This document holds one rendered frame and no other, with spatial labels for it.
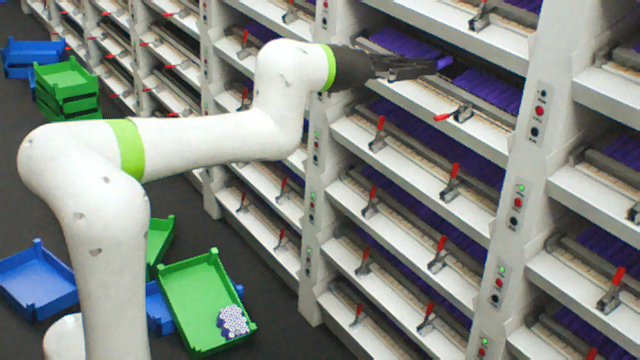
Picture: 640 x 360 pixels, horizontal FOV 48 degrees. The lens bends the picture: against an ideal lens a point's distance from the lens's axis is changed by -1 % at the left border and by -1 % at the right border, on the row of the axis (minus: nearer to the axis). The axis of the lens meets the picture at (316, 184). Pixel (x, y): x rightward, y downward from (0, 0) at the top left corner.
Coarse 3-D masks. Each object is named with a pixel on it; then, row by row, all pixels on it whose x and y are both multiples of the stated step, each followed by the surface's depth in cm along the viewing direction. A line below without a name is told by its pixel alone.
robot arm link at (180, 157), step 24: (144, 120) 120; (168, 120) 123; (192, 120) 126; (216, 120) 129; (240, 120) 131; (264, 120) 134; (288, 120) 135; (144, 144) 117; (168, 144) 120; (192, 144) 123; (216, 144) 127; (240, 144) 130; (264, 144) 134; (288, 144) 137; (168, 168) 121; (192, 168) 127
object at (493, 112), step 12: (360, 36) 182; (372, 48) 177; (432, 84) 162; (444, 84) 159; (456, 96) 156; (468, 96) 154; (480, 108) 151; (492, 108) 149; (504, 120) 146; (516, 120) 144; (504, 132) 145
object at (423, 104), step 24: (360, 24) 183; (384, 24) 188; (384, 96) 173; (408, 96) 163; (432, 96) 161; (432, 120) 159; (480, 120) 151; (480, 144) 148; (504, 144) 144; (504, 168) 145
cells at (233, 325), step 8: (232, 304) 221; (224, 312) 218; (232, 312) 219; (240, 312) 220; (216, 320) 223; (224, 320) 218; (232, 320) 217; (240, 320) 218; (224, 328) 216; (232, 328) 216; (240, 328) 218; (248, 328) 217; (224, 336) 220; (232, 336) 214
